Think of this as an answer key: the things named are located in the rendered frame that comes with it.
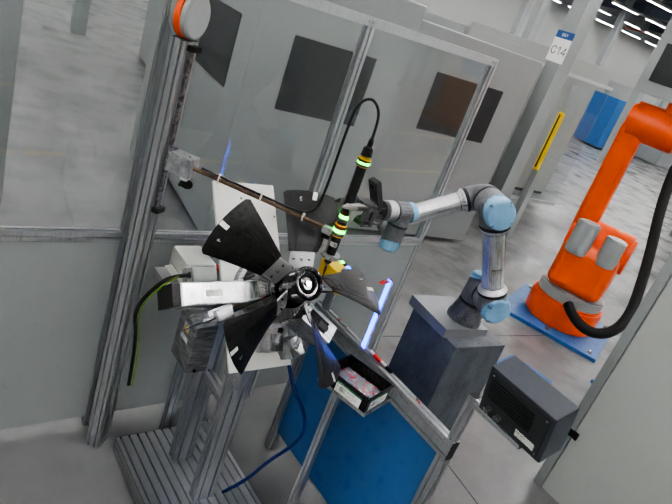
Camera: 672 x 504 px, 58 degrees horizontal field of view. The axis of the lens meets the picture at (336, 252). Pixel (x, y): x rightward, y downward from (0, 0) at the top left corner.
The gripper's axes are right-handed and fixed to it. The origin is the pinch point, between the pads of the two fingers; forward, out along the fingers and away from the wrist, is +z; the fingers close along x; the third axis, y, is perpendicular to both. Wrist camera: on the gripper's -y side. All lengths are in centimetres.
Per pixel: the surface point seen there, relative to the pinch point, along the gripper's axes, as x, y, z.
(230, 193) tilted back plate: 40.4, 17.4, 16.7
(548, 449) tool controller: -83, 40, -37
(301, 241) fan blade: 9.7, 20.3, 2.8
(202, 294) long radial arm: 7, 39, 37
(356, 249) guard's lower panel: 70, 57, -85
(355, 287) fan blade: -2.1, 32.7, -18.7
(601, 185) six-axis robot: 118, 17, -395
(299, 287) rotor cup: -5.6, 29.4, 10.0
